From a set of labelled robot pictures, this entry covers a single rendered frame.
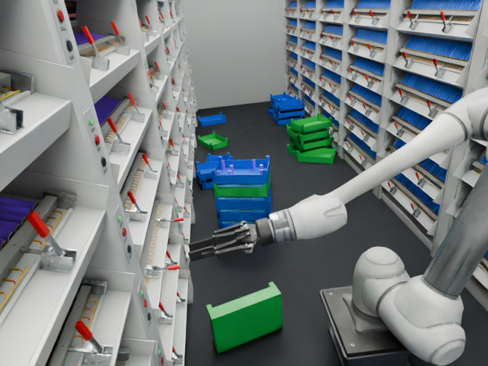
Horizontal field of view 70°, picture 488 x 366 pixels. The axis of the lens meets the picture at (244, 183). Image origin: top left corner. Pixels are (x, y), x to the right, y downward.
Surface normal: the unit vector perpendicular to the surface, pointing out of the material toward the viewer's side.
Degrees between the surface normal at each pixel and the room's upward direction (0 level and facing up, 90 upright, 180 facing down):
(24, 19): 90
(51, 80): 90
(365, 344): 1
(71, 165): 90
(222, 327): 90
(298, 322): 0
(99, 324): 21
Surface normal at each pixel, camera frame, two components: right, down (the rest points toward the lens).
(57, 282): 0.27, -0.87
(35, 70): 0.11, 0.45
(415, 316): -0.81, -0.17
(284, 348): -0.08, -0.88
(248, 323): 0.37, 0.40
